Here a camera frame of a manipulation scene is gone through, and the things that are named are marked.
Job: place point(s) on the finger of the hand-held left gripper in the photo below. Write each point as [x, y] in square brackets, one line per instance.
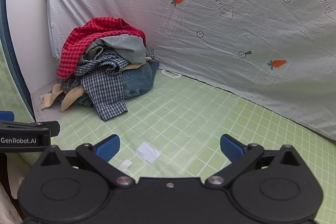
[5, 116]

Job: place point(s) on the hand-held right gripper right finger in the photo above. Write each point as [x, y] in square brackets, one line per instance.
[231, 147]

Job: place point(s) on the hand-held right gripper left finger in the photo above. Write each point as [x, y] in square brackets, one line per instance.
[108, 147]

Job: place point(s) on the red checked garment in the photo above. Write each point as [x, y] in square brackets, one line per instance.
[78, 40]

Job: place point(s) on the small white paper scrap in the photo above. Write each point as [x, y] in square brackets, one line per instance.
[126, 164]

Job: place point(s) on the large white paper scrap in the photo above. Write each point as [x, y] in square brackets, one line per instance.
[148, 152]

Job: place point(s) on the blue plaid shirt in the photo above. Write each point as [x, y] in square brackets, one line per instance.
[105, 87]

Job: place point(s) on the beige garment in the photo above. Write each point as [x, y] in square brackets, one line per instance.
[69, 98]

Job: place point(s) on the blue denim jeans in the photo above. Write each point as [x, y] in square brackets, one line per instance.
[136, 79]

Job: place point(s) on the grey garment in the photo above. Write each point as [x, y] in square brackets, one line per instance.
[126, 47]

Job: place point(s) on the grey carrot print sheet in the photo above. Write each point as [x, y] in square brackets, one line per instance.
[210, 29]

